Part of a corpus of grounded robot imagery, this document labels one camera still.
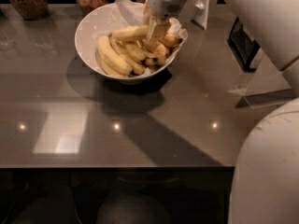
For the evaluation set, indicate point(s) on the white ceramic bowl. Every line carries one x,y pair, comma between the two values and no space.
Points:
92,24

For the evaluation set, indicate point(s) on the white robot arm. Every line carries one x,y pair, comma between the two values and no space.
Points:
265,187

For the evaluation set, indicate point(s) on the white paper bowl liner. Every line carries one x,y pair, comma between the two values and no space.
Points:
158,56

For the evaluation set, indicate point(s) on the large left yellow banana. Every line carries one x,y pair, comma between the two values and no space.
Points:
110,56

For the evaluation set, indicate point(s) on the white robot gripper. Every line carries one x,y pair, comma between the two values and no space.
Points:
163,4

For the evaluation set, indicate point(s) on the right spotted yellow banana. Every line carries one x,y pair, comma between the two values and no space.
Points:
170,40

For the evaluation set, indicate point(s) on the middle small yellow banana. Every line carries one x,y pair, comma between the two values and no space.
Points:
135,51

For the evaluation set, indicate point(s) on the left glass jar with grains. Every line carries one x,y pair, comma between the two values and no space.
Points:
31,9

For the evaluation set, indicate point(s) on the black mesh napkin holder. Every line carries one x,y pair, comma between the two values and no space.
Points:
243,47

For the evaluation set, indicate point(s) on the clear acrylic sign holder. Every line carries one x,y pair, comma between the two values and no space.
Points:
261,99

